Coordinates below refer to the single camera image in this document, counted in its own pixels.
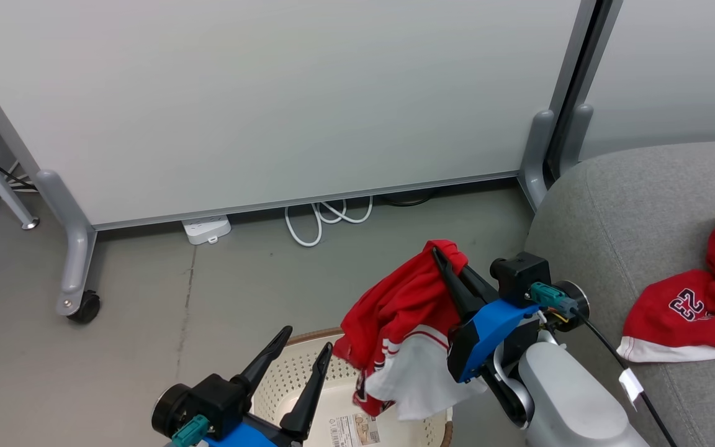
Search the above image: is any red jersey with number 23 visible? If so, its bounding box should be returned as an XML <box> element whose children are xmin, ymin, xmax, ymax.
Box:
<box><xmin>616</xmin><ymin>202</ymin><xmax>715</xmax><ymax>364</ymax></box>

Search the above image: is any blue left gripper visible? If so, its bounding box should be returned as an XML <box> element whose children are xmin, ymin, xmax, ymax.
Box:
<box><xmin>202</xmin><ymin>326</ymin><xmax>335</xmax><ymax>447</ymax></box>

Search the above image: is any grey partition leg with caster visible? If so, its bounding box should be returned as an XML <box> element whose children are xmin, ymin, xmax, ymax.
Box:
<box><xmin>34</xmin><ymin>169</ymin><xmax>98</xmax><ymax>317</ymax></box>

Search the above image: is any narrow white partition panel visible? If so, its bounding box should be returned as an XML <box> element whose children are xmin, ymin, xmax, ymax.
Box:
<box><xmin>577</xmin><ymin>0</ymin><xmax>715</xmax><ymax>162</ymax></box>

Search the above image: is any white cable tag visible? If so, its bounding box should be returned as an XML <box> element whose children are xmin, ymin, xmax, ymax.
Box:
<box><xmin>618</xmin><ymin>368</ymin><xmax>645</xmax><ymax>405</ymax></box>

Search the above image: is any white paper basket label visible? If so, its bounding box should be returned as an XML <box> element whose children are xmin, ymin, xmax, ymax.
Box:
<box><xmin>329</xmin><ymin>412</ymin><xmax>381</xmax><ymax>447</ymax></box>

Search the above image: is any red and white garment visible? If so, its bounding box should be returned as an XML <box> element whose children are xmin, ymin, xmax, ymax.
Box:
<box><xmin>333</xmin><ymin>238</ymin><xmax>490</xmax><ymax>422</ymax></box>

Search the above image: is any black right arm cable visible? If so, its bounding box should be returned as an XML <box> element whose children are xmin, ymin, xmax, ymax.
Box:
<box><xmin>571</xmin><ymin>309</ymin><xmax>679</xmax><ymax>447</ymax></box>

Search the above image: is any short grey partition leg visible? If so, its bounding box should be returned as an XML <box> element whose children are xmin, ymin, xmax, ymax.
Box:
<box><xmin>516</xmin><ymin>109</ymin><xmax>557</xmax><ymax>212</ymax></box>

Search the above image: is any large white partition panel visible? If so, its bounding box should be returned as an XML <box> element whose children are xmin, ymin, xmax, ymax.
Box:
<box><xmin>0</xmin><ymin>0</ymin><xmax>583</xmax><ymax>229</ymax></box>

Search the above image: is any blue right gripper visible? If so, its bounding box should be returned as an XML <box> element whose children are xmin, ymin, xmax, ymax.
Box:
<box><xmin>431</xmin><ymin>246</ymin><xmax>546</xmax><ymax>384</ymax></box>

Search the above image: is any coiled white power cable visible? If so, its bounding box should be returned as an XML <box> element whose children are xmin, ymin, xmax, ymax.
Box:
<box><xmin>284</xmin><ymin>196</ymin><xmax>375</xmax><ymax>248</ymax></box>

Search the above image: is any white power strip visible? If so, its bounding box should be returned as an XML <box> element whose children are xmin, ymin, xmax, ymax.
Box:
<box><xmin>181</xmin><ymin>214</ymin><xmax>233</xmax><ymax>246</ymax></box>

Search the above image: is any white plastic laundry basket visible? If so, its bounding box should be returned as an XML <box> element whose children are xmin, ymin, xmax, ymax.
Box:
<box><xmin>251</xmin><ymin>327</ymin><xmax>456</xmax><ymax>447</ymax></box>

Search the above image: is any black caster wheel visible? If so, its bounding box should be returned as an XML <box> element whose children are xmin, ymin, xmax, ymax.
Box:
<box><xmin>66</xmin><ymin>290</ymin><xmax>102</xmax><ymax>325</ymax></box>

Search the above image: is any grey leg of narrow partition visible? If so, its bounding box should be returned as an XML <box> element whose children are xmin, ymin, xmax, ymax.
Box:
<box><xmin>559</xmin><ymin>103</ymin><xmax>595</xmax><ymax>178</ymax></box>

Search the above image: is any grey fabric sofa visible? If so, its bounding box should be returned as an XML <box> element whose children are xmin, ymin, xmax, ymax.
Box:
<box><xmin>523</xmin><ymin>140</ymin><xmax>715</xmax><ymax>447</ymax></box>

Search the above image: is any black cable under partition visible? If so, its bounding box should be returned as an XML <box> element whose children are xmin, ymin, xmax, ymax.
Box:
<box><xmin>379</xmin><ymin>189</ymin><xmax>439</xmax><ymax>208</ymax></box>

